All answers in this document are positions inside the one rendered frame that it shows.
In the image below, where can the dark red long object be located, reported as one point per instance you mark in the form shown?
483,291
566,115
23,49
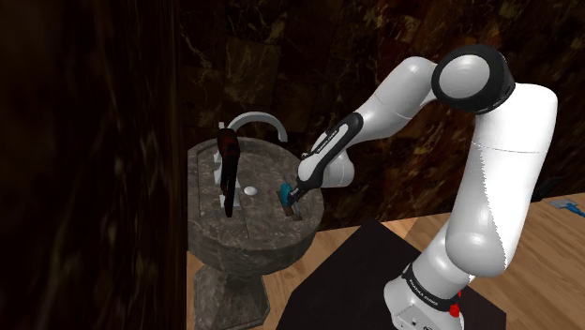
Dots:
227,144

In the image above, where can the grey curved faucet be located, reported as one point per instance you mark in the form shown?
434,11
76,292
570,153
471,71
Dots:
256,116

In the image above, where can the grey stone pedestal sink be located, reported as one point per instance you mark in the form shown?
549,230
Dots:
269,228

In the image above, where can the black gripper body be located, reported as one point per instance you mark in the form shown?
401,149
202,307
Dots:
297,194

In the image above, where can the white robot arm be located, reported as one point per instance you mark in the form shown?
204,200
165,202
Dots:
498,173

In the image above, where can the black robot stand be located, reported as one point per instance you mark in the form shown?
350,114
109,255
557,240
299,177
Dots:
352,279

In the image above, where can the blue and brown brush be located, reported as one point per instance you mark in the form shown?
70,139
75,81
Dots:
285,194

